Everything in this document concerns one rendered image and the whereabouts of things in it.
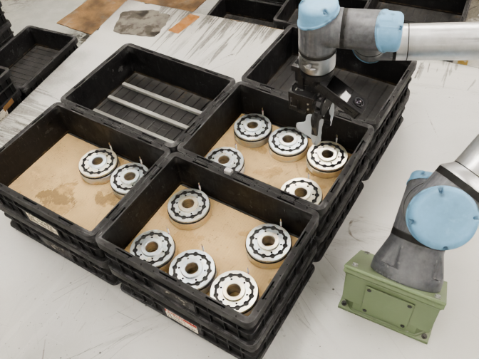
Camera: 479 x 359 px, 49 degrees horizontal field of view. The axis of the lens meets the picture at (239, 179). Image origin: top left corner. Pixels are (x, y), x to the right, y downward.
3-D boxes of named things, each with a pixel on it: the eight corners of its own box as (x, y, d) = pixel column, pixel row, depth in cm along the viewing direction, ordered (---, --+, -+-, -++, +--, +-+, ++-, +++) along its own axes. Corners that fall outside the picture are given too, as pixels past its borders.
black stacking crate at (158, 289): (318, 243, 122) (321, 214, 113) (253, 351, 107) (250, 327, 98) (181, 181, 137) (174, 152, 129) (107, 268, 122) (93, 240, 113)
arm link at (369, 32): (402, 19, 104) (346, 16, 107) (406, 5, 93) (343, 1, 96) (396, 59, 105) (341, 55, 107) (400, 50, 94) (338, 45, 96)
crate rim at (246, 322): (321, 219, 115) (322, 212, 113) (251, 332, 99) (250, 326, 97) (175, 156, 130) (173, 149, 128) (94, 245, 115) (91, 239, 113)
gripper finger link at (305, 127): (297, 137, 125) (301, 105, 119) (320, 146, 123) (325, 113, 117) (291, 144, 123) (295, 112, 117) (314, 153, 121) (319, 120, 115)
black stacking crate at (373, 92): (410, 92, 153) (418, 60, 145) (371, 158, 138) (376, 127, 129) (290, 55, 169) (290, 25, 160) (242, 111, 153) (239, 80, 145)
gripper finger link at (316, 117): (316, 126, 121) (321, 94, 115) (323, 129, 120) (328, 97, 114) (306, 137, 118) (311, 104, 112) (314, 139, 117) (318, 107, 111)
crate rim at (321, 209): (375, 133, 130) (376, 126, 129) (321, 219, 115) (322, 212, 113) (239, 86, 146) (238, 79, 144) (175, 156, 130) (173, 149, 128)
